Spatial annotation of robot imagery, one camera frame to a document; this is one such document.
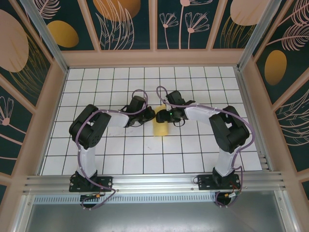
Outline power connector wiring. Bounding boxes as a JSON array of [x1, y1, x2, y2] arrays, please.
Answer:
[[217, 189, 242, 201], [81, 192, 107, 201]]

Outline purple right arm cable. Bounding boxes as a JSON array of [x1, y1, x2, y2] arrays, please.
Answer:
[[156, 86, 256, 209]]

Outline aluminium side rail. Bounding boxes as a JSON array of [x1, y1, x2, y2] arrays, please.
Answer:
[[235, 69, 275, 172]]

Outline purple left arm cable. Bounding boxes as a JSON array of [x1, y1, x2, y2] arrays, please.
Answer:
[[74, 89, 148, 211]]

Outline grey sheet metal panel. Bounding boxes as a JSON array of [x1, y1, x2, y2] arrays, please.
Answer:
[[24, 203, 290, 232]]

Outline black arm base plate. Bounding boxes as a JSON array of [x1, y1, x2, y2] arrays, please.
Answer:
[[69, 175, 114, 193], [197, 174, 242, 191]]

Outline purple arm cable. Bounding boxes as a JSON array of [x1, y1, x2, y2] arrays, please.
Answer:
[[156, 86, 256, 209], [74, 89, 148, 211]]

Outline long aluminium mounting rail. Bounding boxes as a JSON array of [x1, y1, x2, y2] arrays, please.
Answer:
[[23, 171, 288, 194]]

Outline aluminium corner post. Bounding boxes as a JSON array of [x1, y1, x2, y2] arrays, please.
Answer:
[[19, 0, 70, 74], [236, 0, 284, 71]]

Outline yellow cloth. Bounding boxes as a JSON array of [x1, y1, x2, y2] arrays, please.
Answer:
[[152, 104, 170, 138]]

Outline slotted grey cable duct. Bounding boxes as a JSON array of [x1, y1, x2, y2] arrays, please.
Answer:
[[33, 194, 218, 204]]

